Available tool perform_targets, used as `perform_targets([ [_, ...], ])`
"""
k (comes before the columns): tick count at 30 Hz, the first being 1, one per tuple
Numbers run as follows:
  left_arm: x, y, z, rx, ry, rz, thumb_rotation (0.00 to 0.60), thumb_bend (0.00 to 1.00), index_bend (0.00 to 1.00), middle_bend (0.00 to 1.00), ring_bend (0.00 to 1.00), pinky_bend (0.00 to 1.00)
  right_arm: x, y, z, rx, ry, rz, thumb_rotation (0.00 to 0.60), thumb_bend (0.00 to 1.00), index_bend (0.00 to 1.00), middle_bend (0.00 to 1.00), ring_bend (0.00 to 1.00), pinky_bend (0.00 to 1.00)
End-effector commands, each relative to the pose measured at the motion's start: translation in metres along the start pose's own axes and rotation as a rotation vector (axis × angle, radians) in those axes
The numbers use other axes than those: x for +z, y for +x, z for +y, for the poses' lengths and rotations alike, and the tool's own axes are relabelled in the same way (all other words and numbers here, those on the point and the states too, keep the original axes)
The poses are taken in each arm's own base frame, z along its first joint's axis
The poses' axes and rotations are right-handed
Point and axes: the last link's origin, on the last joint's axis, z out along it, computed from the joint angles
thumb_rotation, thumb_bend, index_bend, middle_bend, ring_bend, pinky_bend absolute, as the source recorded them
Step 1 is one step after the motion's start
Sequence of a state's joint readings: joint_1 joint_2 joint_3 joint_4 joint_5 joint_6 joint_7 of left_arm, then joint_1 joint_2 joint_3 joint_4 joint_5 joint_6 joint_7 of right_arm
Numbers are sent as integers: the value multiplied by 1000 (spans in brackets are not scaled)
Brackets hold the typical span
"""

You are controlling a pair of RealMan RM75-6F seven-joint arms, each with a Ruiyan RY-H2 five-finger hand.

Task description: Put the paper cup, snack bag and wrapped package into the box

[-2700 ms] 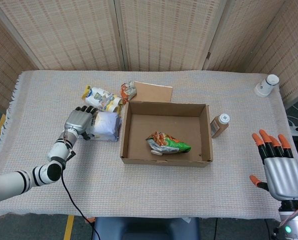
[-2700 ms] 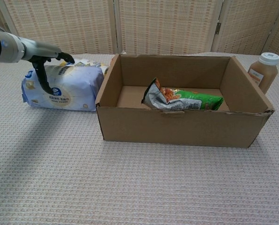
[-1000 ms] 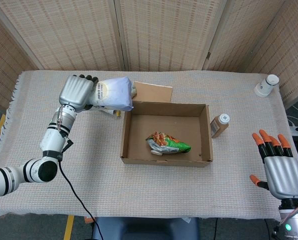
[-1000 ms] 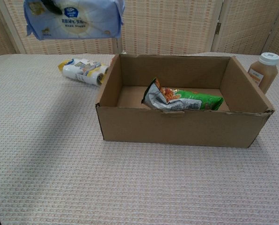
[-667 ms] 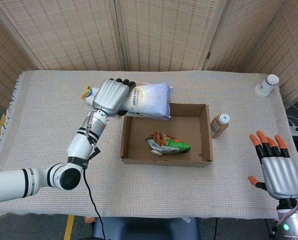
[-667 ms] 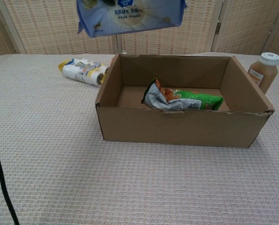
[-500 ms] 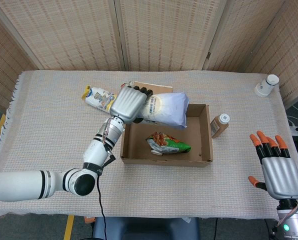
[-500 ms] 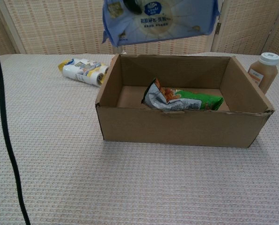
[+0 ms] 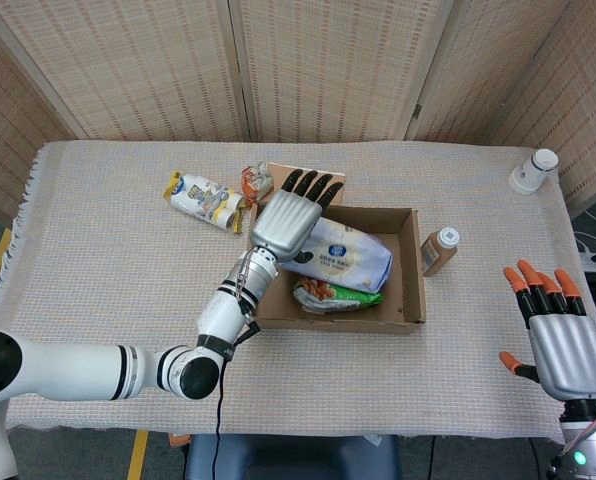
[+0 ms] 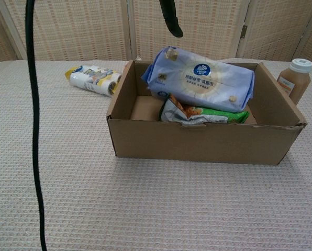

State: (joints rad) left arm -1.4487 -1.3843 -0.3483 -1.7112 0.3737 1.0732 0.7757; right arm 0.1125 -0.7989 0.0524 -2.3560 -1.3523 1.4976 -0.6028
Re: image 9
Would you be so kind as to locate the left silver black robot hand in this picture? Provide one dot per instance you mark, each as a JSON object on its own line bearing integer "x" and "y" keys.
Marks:
{"x": 285, "y": 225}

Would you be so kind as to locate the woven folding screen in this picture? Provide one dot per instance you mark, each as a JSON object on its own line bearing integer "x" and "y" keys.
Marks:
{"x": 328, "y": 65}

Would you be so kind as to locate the yellow-white snack bag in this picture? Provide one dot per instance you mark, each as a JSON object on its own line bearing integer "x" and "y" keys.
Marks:
{"x": 203, "y": 200}

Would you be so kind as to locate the large lavender tissue pack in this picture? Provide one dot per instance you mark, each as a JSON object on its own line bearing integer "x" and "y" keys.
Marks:
{"x": 348, "y": 257}

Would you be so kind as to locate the right silver orange-tipped robot hand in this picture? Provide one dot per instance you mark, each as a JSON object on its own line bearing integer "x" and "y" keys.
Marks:
{"x": 568, "y": 355}

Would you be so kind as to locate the beige woven tablecloth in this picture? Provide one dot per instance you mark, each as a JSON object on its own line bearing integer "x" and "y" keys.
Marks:
{"x": 378, "y": 380}

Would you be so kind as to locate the crumpled orange white wrapper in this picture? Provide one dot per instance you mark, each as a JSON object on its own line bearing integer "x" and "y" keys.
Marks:
{"x": 258, "y": 182}

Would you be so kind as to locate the open cardboard box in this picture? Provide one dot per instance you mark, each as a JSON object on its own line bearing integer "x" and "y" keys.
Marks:
{"x": 408, "y": 270}

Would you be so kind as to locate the brown drink bottle white cap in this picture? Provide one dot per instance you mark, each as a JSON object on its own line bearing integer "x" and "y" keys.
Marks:
{"x": 435, "y": 255}

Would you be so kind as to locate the green-orange snack packet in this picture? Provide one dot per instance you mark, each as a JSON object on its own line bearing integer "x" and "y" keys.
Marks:
{"x": 350, "y": 297}

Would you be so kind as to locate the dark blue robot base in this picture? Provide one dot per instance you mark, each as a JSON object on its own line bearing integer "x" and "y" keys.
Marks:
{"x": 288, "y": 457}

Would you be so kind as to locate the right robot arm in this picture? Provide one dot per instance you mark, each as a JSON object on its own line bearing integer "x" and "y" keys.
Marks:
{"x": 588, "y": 440}

